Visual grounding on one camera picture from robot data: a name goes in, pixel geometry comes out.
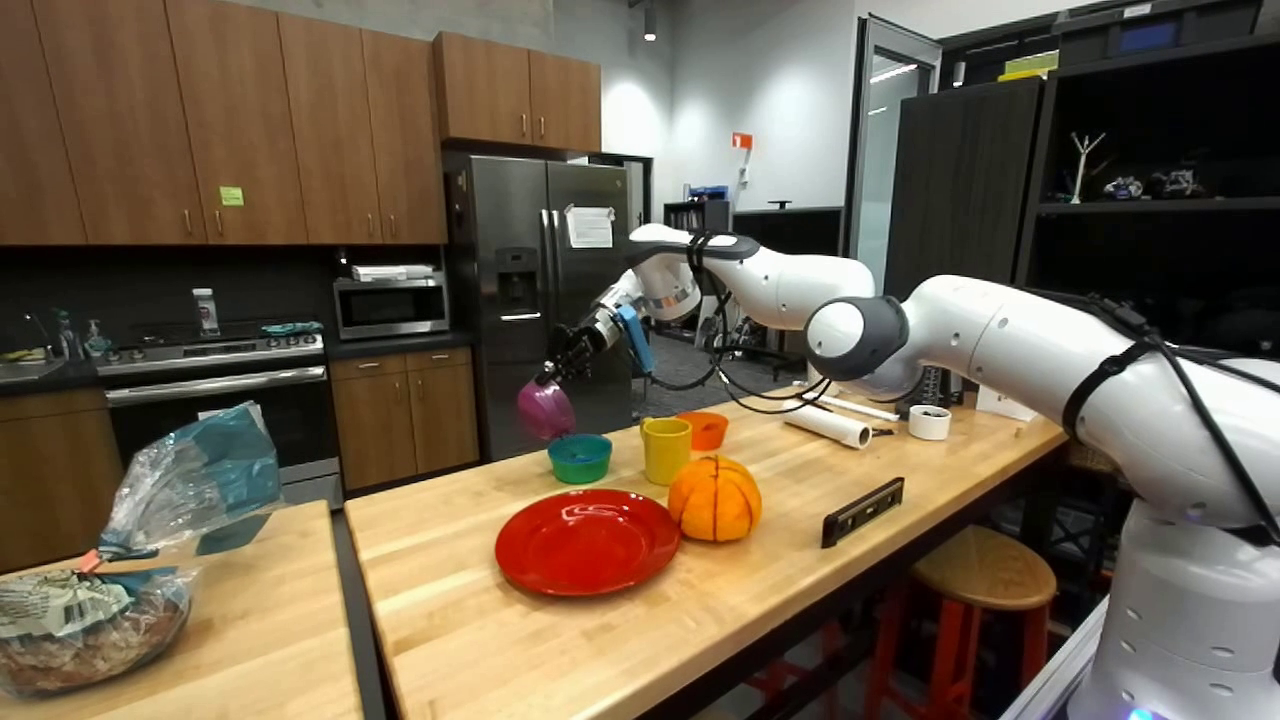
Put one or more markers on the glass door dark frame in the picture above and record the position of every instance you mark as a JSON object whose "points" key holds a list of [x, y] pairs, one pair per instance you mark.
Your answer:
{"points": [[875, 163]]}

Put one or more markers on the stainless steel refrigerator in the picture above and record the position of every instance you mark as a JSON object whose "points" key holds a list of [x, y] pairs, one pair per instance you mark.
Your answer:
{"points": [[513, 264]]}

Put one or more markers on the small brown wall cabinet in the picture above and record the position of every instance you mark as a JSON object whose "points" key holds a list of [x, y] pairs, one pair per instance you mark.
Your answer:
{"points": [[517, 89]]}

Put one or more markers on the brown base cabinet single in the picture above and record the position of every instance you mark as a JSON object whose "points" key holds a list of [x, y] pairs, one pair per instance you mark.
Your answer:
{"points": [[53, 477]]}

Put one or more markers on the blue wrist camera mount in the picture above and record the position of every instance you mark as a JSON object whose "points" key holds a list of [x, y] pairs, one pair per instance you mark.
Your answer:
{"points": [[639, 341]]}

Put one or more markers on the white branched stand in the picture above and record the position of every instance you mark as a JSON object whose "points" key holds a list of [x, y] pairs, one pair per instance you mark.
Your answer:
{"points": [[1085, 164]]}

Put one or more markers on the thin white paper roll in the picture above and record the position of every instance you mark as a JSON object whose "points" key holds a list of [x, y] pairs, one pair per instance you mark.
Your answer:
{"points": [[864, 411]]}

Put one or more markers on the white paper on refrigerator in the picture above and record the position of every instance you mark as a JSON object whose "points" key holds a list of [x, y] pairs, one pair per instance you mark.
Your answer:
{"points": [[589, 224]]}

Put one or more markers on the white napkin box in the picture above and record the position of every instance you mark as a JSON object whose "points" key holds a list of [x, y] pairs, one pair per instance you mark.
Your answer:
{"points": [[1002, 404]]}

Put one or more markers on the clear plastic bag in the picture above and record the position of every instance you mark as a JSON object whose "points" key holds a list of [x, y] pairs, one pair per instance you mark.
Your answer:
{"points": [[201, 483]]}

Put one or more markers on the yellow cup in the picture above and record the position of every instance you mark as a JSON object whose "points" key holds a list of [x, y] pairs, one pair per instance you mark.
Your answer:
{"points": [[667, 454]]}

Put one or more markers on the white paper towel roll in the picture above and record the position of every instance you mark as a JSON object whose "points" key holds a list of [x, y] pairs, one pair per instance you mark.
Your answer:
{"points": [[826, 427]]}

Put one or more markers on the brown base cabinet double door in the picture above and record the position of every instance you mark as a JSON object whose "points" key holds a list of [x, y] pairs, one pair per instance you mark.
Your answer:
{"points": [[407, 415]]}

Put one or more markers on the orange pumpkin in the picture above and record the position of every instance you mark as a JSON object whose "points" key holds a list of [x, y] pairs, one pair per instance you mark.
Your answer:
{"points": [[715, 500]]}

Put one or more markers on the wrapped bowl of food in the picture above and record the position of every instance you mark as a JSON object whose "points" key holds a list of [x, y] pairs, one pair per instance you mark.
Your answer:
{"points": [[81, 638]]}

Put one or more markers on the black shelving unit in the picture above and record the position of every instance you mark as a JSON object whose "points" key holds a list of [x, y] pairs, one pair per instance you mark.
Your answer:
{"points": [[963, 173]]}

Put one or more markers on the green sticky note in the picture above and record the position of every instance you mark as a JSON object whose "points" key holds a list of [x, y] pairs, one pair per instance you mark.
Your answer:
{"points": [[229, 196]]}

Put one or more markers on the purple plastic bowl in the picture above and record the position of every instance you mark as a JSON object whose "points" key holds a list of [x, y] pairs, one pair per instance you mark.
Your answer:
{"points": [[547, 411]]}

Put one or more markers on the white tape roll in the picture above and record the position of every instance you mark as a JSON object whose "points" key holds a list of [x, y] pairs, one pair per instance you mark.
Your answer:
{"points": [[930, 421]]}

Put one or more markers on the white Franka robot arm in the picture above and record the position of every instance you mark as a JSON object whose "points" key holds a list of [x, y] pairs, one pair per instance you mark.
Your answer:
{"points": [[1040, 361]]}

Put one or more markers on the wooden stool red legs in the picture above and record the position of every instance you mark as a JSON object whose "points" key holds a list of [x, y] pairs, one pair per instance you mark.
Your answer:
{"points": [[986, 566]]}

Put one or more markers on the green plastic bowl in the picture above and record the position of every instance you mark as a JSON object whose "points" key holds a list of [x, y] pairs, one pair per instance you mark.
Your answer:
{"points": [[582, 458]]}

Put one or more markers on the orange cup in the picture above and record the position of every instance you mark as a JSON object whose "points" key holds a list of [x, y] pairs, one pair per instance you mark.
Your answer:
{"points": [[708, 431]]}

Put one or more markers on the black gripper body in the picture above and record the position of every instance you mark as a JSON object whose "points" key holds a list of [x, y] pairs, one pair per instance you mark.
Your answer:
{"points": [[598, 338]]}

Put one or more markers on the steel stove oven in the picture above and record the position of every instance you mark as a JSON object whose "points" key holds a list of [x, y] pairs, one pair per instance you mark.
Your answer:
{"points": [[220, 387]]}

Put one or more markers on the red plate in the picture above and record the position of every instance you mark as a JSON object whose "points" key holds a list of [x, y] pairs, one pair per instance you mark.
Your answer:
{"points": [[587, 541]]}

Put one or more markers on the steel microwave oven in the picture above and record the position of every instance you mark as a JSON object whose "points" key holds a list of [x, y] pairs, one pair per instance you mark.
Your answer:
{"points": [[390, 307]]}

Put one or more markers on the large brown wall cabinets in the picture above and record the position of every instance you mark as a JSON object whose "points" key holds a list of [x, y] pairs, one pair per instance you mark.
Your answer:
{"points": [[201, 123]]}

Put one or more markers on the black name plate sign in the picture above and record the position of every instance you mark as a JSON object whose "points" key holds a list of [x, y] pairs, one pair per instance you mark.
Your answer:
{"points": [[861, 511]]}

